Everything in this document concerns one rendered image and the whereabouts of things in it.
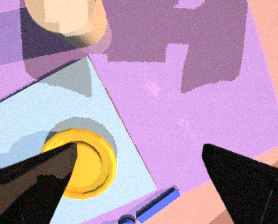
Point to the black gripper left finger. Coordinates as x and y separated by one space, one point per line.
30 191

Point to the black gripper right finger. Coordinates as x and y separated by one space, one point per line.
248 188

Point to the yellow plate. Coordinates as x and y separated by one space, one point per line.
95 167

